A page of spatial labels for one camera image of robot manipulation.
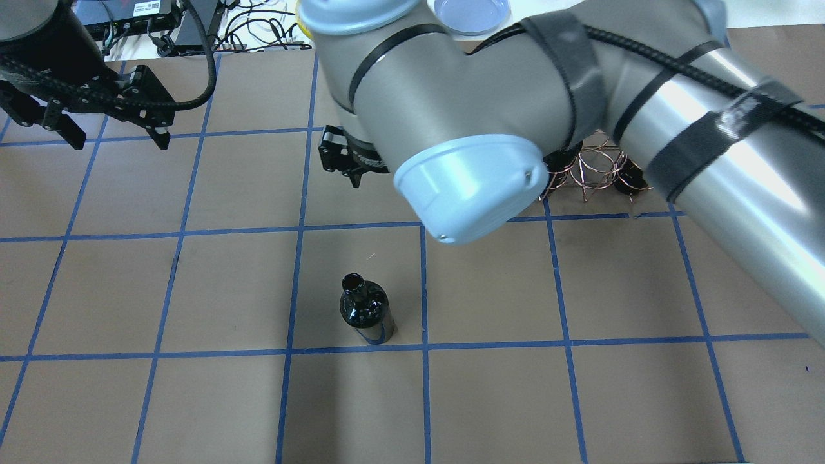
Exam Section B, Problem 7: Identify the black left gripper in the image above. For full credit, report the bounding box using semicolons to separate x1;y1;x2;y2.
1;6;176;150

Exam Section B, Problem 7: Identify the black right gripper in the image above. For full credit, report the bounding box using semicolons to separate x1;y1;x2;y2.
318;124;389;189

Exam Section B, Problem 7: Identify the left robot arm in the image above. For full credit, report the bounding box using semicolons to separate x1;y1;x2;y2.
1;1;175;150

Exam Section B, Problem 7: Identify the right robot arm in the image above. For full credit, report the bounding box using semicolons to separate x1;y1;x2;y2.
298;1;824;343

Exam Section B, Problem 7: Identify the black electronics box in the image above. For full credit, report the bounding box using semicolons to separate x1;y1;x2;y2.
73;1;182;41

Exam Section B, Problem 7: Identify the black power adapter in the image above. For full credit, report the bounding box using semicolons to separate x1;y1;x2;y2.
173;1;223;55

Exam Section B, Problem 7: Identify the blue plate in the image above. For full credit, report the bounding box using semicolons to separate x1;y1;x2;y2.
431;1;510;36

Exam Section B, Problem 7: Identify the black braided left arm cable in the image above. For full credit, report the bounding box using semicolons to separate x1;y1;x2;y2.
0;0;218;110

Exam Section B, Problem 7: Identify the tangle of black cables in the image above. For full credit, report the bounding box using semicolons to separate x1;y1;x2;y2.
151;0;316;57

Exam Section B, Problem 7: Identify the copper wire wine basket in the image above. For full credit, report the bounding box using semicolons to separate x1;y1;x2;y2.
537;130;640;202

